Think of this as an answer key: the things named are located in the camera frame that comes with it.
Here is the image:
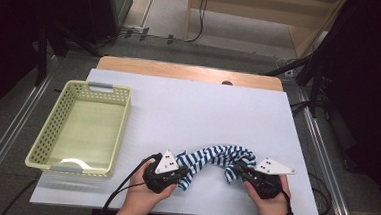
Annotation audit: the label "aluminium floor rail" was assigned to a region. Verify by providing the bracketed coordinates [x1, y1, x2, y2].
[288, 87, 368, 215]
[0, 52, 60, 210]

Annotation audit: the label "black metal stand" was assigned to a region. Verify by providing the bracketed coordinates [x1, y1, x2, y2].
[257, 51, 333, 120]
[34, 21, 104, 91]

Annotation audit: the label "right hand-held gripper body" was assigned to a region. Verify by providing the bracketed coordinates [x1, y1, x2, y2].
[241, 156, 297, 202]

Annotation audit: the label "person's left hand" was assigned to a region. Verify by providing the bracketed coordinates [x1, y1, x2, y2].
[123, 160, 179, 215]

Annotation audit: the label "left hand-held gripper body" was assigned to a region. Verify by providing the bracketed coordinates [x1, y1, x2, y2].
[141, 147, 181, 196]

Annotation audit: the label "light wooden shelf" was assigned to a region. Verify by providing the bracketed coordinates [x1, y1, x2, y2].
[182, 0, 348, 63]

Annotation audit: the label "taped black floor cable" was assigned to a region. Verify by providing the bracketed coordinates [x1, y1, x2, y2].
[95, 23, 187, 51]

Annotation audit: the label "black curtain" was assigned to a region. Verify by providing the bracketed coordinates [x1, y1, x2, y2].
[315, 0, 381, 215]
[0, 0, 86, 132]

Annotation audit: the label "right hand-held gripper cable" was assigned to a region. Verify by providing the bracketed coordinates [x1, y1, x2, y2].
[280, 189, 297, 215]

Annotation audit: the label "left hand-held gripper cable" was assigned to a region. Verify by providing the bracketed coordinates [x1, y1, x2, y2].
[100, 149, 164, 215]

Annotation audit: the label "blue white striped polo shirt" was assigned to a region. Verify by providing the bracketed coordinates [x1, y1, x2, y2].
[172, 141, 259, 197]

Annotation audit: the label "hand-held gripper cable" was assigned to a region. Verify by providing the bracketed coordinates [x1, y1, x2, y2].
[280, 189, 297, 215]
[100, 149, 164, 215]

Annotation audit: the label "person's right hand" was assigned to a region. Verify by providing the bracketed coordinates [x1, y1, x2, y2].
[241, 172, 295, 215]

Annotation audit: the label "white cable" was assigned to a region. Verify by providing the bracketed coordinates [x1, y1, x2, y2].
[275, 57, 298, 77]

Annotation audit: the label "dark cabinet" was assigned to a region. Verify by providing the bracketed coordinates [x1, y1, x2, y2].
[78, 0, 134, 47]

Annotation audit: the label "hanging black cable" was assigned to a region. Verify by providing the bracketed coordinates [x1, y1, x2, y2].
[183, 0, 210, 44]

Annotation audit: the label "looped black floor cable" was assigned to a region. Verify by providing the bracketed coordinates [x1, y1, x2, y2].
[305, 173, 337, 215]

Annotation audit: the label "pale green plastic basket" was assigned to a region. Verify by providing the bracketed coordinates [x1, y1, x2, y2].
[23, 77, 134, 181]

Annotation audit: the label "thin black floor cable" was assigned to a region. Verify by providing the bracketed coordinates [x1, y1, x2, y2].
[1, 175, 41, 215]

